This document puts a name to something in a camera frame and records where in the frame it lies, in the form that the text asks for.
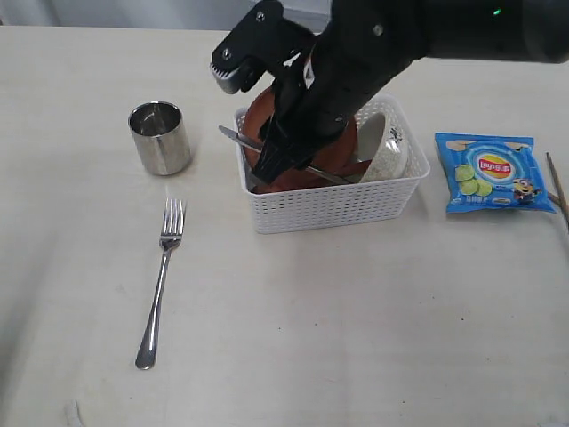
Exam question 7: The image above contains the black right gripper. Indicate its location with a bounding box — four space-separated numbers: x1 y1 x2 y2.
253 44 360 183

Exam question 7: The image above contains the stainless steel cup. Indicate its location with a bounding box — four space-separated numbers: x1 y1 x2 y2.
128 101 191 176

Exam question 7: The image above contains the blue chips bag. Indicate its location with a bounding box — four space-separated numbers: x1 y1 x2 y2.
435 133 555 214

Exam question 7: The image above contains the silver metal fork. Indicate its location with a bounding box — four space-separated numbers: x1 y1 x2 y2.
135 198 186 370

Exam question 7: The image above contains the wooden chopstick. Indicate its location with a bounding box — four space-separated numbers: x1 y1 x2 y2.
546 151 569 223
548 192 568 211

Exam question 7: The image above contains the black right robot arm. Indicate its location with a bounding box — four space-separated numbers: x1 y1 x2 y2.
253 1 568 183

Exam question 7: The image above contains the brown wooden plate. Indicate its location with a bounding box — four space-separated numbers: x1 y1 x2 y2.
242 88 357 194

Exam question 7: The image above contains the speckled ceramic bowl with flowers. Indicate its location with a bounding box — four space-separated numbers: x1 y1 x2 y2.
355 113 409 182

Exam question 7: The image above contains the brown wooden spoon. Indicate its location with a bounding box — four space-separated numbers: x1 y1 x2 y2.
336 160 371 177

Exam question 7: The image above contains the silver table knife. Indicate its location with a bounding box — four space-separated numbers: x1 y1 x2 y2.
218 125 351 185

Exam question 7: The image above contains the white plastic woven basket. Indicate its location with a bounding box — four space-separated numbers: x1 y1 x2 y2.
236 93 430 234

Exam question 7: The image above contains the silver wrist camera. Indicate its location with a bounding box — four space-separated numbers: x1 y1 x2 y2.
210 1 316 94

